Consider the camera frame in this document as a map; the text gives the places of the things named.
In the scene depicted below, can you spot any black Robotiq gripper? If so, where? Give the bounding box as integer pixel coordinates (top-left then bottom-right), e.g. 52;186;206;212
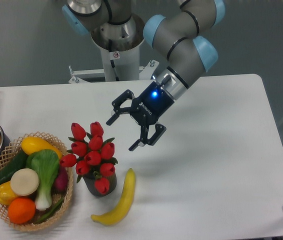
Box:
106;83;174;151

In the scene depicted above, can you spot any red tulip bouquet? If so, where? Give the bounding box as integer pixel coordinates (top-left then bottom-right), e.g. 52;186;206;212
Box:
59;121;118;182

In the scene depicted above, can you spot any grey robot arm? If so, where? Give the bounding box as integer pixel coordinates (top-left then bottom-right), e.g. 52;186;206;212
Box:
62;0;225;151

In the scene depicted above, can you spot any dark grey ribbed vase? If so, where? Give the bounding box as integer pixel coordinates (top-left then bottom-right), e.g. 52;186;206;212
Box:
83;173;117;197

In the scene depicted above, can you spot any yellow banana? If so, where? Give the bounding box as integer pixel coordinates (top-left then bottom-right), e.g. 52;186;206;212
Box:
90;168;136;226

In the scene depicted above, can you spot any green bok choy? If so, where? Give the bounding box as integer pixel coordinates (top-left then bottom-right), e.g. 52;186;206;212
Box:
26;149;60;211

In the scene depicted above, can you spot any purple red onion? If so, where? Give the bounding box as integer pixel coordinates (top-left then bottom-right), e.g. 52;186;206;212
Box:
53;166;68;192

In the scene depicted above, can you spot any yellow squash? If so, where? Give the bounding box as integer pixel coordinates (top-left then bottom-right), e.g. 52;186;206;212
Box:
21;136;63;159

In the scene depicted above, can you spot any green bean pod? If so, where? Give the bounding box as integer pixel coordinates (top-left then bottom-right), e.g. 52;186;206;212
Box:
34;198;64;224

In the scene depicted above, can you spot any green cucumber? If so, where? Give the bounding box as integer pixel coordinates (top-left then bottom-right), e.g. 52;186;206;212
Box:
0;150;28;185

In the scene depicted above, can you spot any white round radish slice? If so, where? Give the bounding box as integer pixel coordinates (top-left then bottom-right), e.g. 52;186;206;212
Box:
10;168;39;196

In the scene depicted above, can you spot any woven wicker basket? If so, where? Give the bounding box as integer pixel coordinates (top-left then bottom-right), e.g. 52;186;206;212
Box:
0;132;74;232

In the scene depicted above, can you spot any orange fruit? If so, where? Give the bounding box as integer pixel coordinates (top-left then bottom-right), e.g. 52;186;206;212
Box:
8;197;36;224

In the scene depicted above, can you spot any yellow bell pepper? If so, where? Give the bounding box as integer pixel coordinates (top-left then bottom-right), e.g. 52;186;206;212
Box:
0;181;19;206

